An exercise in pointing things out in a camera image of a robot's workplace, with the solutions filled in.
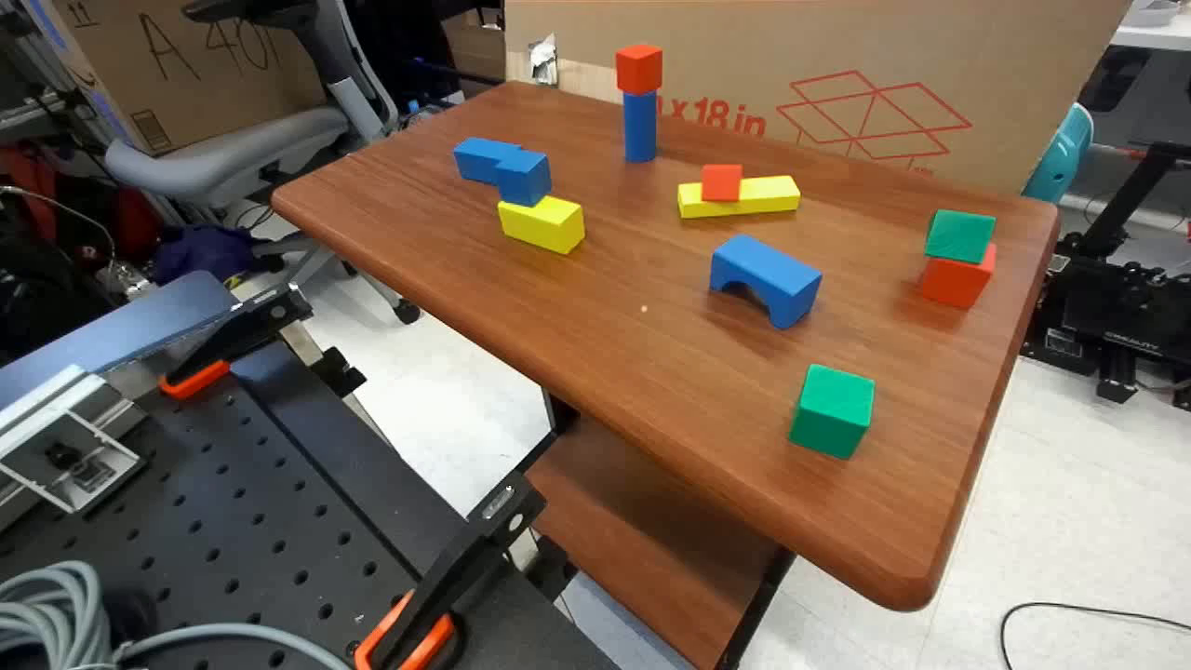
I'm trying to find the blue rectangular foam block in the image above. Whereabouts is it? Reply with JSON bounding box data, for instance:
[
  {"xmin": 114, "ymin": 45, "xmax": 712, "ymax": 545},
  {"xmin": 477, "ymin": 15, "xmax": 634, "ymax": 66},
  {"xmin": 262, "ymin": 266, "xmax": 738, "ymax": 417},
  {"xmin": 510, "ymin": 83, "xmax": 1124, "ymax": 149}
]
[{"xmin": 449, "ymin": 133, "xmax": 526, "ymax": 189}]

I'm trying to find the short yellow foam block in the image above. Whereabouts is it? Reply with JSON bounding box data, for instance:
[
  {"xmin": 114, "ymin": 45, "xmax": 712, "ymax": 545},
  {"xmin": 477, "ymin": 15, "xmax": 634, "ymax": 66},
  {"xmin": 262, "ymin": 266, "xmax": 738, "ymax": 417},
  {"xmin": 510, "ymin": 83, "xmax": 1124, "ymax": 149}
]
[{"xmin": 496, "ymin": 194, "xmax": 590, "ymax": 261}]

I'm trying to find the blue foam arch block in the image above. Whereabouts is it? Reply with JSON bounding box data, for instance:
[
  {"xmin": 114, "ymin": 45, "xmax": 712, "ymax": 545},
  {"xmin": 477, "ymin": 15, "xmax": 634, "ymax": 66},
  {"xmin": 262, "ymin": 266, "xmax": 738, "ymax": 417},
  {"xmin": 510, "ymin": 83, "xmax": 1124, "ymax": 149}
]
[{"xmin": 706, "ymin": 236, "xmax": 825, "ymax": 334}]

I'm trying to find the red cube on yellow block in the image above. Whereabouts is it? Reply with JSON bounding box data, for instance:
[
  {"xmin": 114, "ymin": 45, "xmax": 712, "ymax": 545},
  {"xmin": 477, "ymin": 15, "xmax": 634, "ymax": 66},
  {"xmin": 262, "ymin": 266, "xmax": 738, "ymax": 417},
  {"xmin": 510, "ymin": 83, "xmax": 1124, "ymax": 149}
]
[{"xmin": 699, "ymin": 159, "xmax": 748, "ymax": 207}]

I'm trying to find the blue foam pillar block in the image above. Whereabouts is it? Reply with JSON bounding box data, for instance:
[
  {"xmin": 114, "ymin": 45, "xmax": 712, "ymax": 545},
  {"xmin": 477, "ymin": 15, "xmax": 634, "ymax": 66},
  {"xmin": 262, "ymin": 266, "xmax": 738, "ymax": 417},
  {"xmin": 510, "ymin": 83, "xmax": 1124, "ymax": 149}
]
[{"xmin": 621, "ymin": 86, "xmax": 663, "ymax": 168}]

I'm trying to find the long yellow foam block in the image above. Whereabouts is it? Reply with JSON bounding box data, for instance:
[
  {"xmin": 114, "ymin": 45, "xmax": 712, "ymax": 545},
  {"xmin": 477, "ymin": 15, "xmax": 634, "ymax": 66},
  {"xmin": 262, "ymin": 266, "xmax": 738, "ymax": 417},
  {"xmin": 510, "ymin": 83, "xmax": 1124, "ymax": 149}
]
[{"xmin": 675, "ymin": 170, "xmax": 803, "ymax": 228}]

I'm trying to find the red block under green block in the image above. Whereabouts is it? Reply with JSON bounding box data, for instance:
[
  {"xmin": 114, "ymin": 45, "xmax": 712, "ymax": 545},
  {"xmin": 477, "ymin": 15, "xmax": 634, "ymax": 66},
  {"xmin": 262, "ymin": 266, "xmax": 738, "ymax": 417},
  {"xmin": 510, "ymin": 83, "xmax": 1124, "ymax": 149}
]
[{"xmin": 915, "ymin": 242, "xmax": 1001, "ymax": 312}]

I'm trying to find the green block on red block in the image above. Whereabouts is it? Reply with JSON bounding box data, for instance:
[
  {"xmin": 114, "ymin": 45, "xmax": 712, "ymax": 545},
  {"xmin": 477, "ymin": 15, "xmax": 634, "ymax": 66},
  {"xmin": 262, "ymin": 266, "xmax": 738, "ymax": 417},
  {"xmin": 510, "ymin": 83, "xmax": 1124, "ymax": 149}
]
[{"xmin": 922, "ymin": 205, "xmax": 1001, "ymax": 268}]

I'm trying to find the green foam cube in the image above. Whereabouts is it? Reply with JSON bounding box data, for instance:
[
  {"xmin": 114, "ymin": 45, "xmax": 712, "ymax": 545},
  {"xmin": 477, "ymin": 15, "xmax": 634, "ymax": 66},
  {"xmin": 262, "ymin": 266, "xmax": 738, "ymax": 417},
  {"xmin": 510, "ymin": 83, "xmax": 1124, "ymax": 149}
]
[{"xmin": 787, "ymin": 360, "xmax": 882, "ymax": 463}]

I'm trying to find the red cube on blue pillar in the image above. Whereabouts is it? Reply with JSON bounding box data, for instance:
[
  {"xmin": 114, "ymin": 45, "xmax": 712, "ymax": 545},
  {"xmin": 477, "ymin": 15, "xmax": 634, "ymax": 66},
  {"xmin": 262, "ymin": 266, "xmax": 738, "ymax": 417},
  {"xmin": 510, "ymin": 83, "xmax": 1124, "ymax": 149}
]
[{"xmin": 614, "ymin": 42, "xmax": 665, "ymax": 96}]

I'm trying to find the black orange bar clamp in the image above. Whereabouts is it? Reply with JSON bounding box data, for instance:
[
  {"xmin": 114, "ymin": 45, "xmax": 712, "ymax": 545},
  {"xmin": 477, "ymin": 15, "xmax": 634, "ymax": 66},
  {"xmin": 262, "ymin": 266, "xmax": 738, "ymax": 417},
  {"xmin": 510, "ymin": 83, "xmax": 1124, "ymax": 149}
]
[
  {"xmin": 351, "ymin": 472, "xmax": 550, "ymax": 670},
  {"xmin": 152, "ymin": 284, "xmax": 374, "ymax": 410}
]

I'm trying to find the black perforated breadboard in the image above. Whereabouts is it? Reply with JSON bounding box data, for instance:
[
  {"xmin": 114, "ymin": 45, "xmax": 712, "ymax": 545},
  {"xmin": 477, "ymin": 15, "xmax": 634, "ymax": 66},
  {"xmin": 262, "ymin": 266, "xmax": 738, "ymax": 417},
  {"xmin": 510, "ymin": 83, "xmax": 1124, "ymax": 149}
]
[{"xmin": 0, "ymin": 338, "xmax": 627, "ymax": 670}]

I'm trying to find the large printed cardboard box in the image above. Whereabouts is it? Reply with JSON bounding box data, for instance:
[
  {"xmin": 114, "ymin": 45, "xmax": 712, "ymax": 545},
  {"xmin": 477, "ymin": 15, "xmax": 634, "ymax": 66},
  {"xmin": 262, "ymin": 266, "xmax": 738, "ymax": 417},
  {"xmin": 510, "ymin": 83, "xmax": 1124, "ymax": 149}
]
[{"xmin": 503, "ymin": 0, "xmax": 1137, "ymax": 196}]

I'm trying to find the purple cloth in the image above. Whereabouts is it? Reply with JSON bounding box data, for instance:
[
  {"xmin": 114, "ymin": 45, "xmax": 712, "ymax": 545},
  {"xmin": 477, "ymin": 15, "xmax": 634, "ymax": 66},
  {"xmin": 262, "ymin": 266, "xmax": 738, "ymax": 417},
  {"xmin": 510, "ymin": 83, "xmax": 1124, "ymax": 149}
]
[{"xmin": 152, "ymin": 219, "xmax": 273, "ymax": 287}]

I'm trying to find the gray office chair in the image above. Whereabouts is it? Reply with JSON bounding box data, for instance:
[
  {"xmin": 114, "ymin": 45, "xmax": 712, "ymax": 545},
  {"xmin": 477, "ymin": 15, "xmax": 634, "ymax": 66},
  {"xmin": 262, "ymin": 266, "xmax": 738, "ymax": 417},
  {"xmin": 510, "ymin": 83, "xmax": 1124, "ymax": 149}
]
[{"xmin": 102, "ymin": 0, "xmax": 429, "ymax": 328}]

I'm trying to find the blue gray metal plate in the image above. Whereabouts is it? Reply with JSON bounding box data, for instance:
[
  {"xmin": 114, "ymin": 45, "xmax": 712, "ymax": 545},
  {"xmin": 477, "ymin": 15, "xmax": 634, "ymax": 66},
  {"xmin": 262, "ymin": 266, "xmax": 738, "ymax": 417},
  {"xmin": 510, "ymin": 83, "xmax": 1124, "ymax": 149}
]
[{"xmin": 0, "ymin": 268, "xmax": 238, "ymax": 413}]

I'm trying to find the cardboard box with handwriting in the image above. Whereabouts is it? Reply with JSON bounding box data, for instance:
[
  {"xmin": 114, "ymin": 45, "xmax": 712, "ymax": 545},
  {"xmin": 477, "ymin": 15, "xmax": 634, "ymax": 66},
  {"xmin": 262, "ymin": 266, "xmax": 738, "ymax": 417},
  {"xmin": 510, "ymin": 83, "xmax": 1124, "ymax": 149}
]
[{"xmin": 47, "ymin": 0, "xmax": 336, "ymax": 159}]

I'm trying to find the teal chair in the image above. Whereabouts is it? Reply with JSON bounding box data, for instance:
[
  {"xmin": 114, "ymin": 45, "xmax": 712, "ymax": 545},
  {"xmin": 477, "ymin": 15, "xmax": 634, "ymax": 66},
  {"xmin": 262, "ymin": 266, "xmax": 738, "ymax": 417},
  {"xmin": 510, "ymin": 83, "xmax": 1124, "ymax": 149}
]
[{"xmin": 1019, "ymin": 102, "xmax": 1101, "ymax": 207}]

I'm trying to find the black equipment rack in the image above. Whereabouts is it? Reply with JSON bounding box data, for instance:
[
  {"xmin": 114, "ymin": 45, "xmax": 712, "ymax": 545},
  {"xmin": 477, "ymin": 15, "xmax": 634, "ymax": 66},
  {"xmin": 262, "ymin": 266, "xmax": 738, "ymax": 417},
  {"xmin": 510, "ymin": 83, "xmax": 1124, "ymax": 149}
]
[{"xmin": 1019, "ymin": 137, "xmax": 1191, "ymax": 413}]

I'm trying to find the wooden table pedestal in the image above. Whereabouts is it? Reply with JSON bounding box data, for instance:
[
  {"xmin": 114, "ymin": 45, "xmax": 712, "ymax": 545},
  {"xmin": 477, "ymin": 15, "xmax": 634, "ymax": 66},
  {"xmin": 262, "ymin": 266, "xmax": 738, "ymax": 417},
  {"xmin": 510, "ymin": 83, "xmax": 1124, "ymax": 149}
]
[{"xmin": 526, "ymin": 417, "xmax": 788, "ymax": 670}]

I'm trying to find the aluminum extrusion bracket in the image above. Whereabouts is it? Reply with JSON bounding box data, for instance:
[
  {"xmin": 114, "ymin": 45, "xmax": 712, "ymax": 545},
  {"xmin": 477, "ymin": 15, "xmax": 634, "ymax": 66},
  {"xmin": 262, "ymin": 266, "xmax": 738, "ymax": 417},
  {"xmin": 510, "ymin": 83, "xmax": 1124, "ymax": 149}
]
[{"xmin": 0, "ymin": 364, "xmax": 148, "ymax": 523}]

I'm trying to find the black floor cable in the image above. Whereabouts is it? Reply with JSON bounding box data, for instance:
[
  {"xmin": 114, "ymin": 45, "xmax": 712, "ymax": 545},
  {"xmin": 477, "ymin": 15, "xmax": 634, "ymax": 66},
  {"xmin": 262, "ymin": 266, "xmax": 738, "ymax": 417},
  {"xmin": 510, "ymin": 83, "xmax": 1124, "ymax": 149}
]
[{"xmin": 998, "ymin": 601, "xmax": 1191, "ymax": 670}]

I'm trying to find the gray cable bundle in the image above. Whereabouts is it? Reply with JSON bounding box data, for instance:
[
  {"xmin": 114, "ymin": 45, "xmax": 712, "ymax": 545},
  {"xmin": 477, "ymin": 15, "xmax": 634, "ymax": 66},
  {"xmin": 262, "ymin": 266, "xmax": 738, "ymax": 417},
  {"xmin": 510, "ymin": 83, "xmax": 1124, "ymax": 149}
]
[{"xmin": 0, "ymin": 554, "xmax": 354, "ymax": 670}]

